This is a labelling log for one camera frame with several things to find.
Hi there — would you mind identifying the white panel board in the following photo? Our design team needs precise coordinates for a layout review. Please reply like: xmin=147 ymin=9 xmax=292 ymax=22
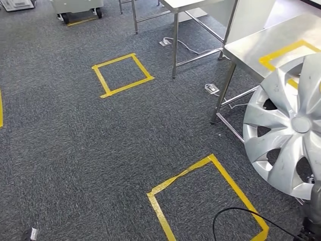
xmin=227 ymin=0 xmax=277 ymax=44

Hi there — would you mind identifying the stainless steel workbench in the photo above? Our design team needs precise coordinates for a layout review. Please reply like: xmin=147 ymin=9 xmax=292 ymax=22
xmin=210 ymin=13 xmax=321 ymax=144

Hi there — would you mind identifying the yellow floor tape square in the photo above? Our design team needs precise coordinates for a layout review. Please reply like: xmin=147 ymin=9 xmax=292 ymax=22
xmin=91 ymin=52 xmax=155 ymax=99
xmin=146 ymin=153 xmax=270 ymax=241

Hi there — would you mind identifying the black cable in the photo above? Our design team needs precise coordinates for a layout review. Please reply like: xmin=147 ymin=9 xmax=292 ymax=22
xmin=212 ymin=207 xmax=301 ymax=241

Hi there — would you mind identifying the small yellow tape rectangle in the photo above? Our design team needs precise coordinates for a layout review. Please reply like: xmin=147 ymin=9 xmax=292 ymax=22
xmin=258 ymin=40 xmax=321 ymax=90

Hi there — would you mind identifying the grey cart with black wheels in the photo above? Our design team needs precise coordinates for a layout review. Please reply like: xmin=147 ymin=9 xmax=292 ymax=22
xmin=50 ymin=0 xmax=105 ymax=25

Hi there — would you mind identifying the silver plastic wheel hubcap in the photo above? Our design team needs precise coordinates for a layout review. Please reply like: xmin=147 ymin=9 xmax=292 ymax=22
xmin=243 ymin=53 xmax=321 ymax=201

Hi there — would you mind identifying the white flat device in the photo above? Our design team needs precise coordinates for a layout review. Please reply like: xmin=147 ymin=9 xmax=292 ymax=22
xmin=0 ymin=0 xmax=35 ymax=12

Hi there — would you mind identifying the stainless steel table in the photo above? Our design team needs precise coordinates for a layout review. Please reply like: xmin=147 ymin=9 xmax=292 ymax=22
xmin=130 ymin=0 xmax=239 ymax=79

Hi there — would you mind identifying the white power cable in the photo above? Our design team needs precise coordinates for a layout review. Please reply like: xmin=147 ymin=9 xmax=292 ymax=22
xmin=208 ymin=89 xmax=249 ymax=110
xmin=164 ymin=36 xmax=221 ymax=56

